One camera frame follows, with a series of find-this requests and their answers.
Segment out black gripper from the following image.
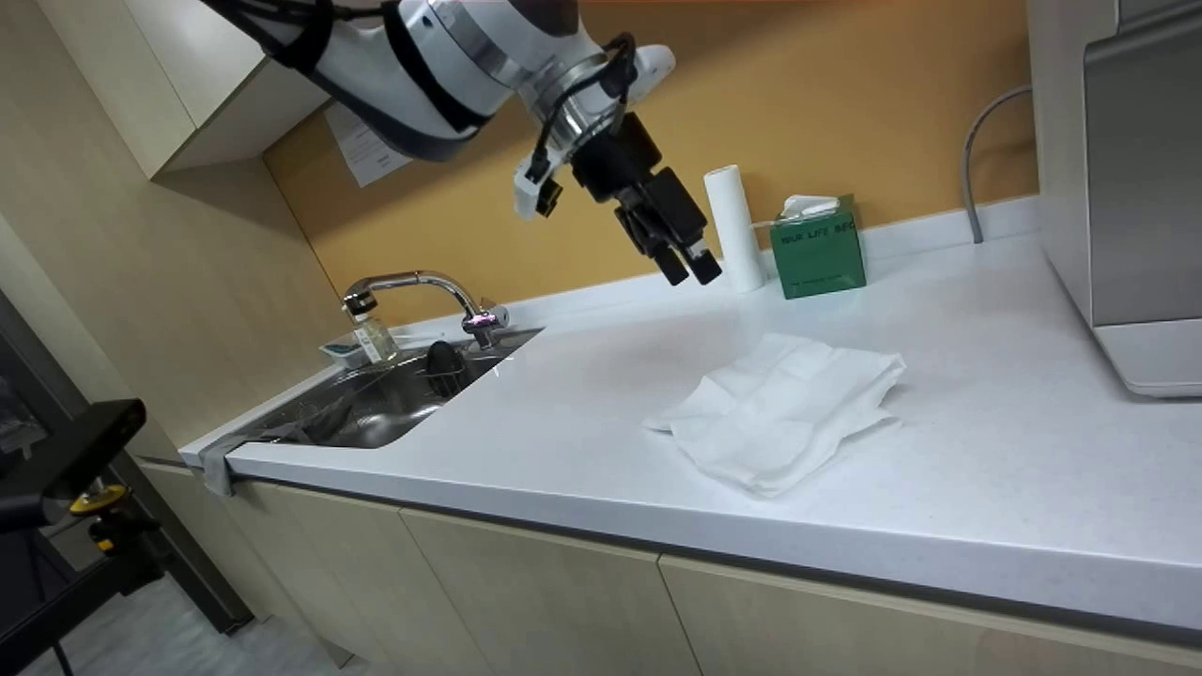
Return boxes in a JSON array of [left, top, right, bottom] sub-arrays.
[[567, 109, 728, 288]]

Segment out white cleaning cloth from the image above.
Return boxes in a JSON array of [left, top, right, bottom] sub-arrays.
[[643, 332, 907, 500]]

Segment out white tissue sheet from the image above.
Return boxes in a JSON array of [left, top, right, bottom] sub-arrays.
[[778, 188, 843, 226]]

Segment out green tissue box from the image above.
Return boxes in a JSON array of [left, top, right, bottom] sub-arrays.
[[767, 205, 872, 301]]

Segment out chrome faucet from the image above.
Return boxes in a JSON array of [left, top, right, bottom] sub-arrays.
[[339, 267, 509, 355]]

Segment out white paper note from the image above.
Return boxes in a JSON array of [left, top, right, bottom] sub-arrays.
[[328, 104, 409, 193]]

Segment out stainless steel sink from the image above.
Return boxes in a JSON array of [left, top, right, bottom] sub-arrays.
[[227, 322, 547, 456]]

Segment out beige base cabinet door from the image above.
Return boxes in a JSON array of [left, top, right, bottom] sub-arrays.
[[136, 460, 498, 676], [393, 504, 706, 676], [652, 553, 1202, 676]]

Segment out white water dispenser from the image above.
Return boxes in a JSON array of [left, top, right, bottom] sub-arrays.
[[1020, 0, 1202, 407]]

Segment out black equipment stand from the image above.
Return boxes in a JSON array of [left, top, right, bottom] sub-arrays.
[[0, 295, 254, 676]]

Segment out yellow black clamp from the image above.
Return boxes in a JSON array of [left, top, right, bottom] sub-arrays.
[[68, 484, 131, 556]]

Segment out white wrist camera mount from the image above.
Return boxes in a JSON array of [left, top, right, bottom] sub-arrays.
[[508, 153, 572, 226]]

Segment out gray curved hose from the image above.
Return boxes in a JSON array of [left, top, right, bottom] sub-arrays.
[[957, 82, 1038, 250]]

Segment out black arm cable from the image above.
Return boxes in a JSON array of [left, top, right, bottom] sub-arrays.
[[201, 0, 633, 193]]

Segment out beige wall cabinet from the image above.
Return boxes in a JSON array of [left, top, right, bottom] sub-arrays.
[[32, 0, 331, 183]]

